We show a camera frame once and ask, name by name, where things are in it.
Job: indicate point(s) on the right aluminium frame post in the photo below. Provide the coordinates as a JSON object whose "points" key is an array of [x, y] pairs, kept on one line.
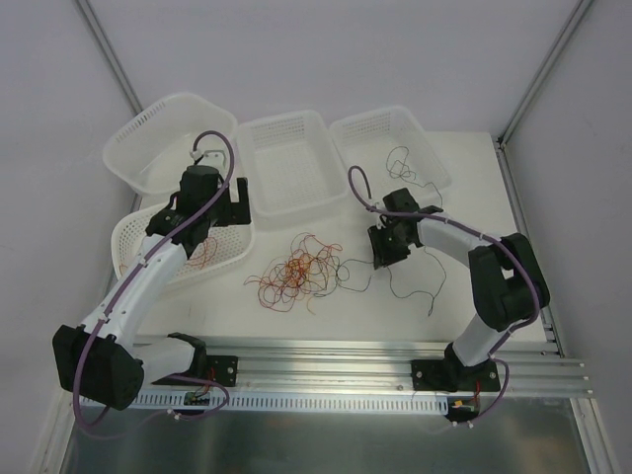
{"points": [[545, 68]]}

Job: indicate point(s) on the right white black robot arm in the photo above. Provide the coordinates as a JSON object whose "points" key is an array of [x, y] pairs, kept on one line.
{"points": [[508, 287]]}

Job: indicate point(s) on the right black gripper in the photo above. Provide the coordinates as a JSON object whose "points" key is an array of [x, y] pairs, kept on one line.
{"points": [[386, 245]]}

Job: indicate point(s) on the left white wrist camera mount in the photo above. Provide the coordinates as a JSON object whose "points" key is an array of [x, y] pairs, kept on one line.
{"points": [[215, 158]]}

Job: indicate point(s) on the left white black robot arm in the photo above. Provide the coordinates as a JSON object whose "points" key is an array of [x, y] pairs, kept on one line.
{"points": [[96, 359]]}

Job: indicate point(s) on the front-left white perforated basket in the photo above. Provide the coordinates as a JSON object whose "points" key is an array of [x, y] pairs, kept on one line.
{"points": [[223, 248]]}

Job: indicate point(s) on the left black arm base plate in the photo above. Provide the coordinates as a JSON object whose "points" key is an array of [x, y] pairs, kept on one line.
{"points": [[222, 369]]}

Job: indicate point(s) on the aluminium frame post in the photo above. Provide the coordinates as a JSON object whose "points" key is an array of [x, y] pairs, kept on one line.
{"points": [[99, 35], [545, 68]]}

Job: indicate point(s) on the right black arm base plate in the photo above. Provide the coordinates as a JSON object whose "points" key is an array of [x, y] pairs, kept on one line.
{"points": [[441, 375]]}

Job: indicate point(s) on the middle white perforated basket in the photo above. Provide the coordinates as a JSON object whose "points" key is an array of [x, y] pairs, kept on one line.
{"points": [[295, 173]]}

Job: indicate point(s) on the right white perforated basket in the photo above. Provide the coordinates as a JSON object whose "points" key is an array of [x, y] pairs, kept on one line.
{"points": [[394, 151]]}

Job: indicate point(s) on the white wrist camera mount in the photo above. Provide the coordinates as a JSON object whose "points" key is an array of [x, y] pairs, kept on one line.
{"points": [[215, 158], [377, 207]]}

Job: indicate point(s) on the white slotted cable duct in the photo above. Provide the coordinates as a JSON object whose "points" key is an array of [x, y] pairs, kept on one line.
{"points": [[295, 402]]}

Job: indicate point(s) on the deep white plastic tub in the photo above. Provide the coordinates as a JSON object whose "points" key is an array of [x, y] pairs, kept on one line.
{"points": [[151, 152]]}

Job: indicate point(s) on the left aluminium frame post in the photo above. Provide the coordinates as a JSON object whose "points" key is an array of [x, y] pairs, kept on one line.
{"points": [[99, 35]]}

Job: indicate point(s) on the aluminium mounting rail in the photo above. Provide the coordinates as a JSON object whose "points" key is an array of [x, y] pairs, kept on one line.
{"points": [[525, 369]]}

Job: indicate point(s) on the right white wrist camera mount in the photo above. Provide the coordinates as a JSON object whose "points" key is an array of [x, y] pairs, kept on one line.
{"points": [[377, 207]]}

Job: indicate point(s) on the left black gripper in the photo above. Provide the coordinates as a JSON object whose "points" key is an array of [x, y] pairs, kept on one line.
{"points": [[236, 206]]}

